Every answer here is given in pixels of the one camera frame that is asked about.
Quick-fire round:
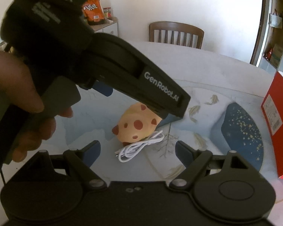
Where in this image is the person's left hand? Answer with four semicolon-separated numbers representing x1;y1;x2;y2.
0;46;74;163

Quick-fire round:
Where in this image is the brown wooden chair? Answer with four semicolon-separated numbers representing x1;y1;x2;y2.
149;21;205;50

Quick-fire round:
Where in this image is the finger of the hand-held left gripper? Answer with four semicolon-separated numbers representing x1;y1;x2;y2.
94;81;113;97
160;114;181;126

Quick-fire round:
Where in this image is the brown cardboard carton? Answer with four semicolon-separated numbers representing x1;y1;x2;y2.
270;43;283;68

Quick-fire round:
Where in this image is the red cardboard box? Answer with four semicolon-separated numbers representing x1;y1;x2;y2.
261;72;283;180

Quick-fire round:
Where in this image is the orange snack bag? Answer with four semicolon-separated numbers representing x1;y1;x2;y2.
82;0;106;26

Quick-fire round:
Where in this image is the white wooden side cabinet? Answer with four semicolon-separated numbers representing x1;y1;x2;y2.
93;16;120;37

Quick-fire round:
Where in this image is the white charging cable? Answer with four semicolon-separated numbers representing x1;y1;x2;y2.
115;130;166;163

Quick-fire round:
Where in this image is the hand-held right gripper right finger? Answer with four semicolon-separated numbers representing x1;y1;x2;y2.
169;140;260;190

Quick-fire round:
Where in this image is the red lidded jar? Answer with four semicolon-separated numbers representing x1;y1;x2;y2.
103;7;113;20

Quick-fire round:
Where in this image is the grey hanging bag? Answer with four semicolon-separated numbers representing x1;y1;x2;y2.
269;9;283;29

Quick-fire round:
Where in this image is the red toy figure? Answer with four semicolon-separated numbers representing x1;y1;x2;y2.
264;48;274;61

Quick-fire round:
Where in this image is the white patterned desktop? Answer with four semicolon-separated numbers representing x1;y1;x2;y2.
54;41;283;195

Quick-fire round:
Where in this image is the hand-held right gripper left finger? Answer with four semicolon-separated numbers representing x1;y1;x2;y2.
26;140;108;190

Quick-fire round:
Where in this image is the orange spotted pig toy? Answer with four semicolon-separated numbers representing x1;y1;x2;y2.
112;102;162;147

